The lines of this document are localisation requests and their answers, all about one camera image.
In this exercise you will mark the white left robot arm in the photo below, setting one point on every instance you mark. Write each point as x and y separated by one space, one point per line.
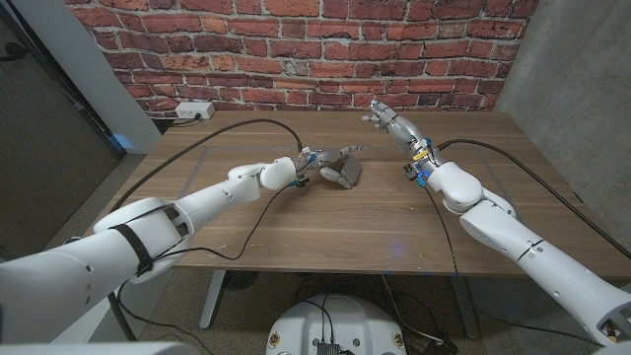
212 197

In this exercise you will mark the white robot torso edge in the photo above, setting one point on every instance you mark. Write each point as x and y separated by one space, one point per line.
98 350

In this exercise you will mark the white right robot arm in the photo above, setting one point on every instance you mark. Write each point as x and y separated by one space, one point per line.
542 261

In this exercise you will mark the dark grey door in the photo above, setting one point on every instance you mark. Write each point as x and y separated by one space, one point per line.
39 148

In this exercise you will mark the yellow black flat object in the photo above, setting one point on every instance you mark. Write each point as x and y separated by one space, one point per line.
73 240

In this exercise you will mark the white power strip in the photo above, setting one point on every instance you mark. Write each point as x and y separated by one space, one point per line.
194 109

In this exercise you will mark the printed red brick backdrop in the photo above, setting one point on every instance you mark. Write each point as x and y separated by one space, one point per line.
320 49

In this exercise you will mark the grey table leg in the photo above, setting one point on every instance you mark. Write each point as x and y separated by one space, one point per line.
213 301
466 308

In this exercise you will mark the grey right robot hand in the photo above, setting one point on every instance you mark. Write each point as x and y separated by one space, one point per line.
401 130

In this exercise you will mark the dark finned base module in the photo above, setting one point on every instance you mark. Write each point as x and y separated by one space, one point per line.
328 349

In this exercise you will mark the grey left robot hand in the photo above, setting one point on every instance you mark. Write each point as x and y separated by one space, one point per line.
325 158

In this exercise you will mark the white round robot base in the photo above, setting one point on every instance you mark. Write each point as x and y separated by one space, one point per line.
345 325

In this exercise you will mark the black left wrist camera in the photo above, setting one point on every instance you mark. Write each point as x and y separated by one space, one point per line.
300 182

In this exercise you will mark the black round fan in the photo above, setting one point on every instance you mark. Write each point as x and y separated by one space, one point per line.
241 280

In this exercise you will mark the silver hinged metal tin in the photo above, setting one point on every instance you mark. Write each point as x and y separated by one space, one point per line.
351 170

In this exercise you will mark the black power adapter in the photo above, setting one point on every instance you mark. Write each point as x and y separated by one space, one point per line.
441 347

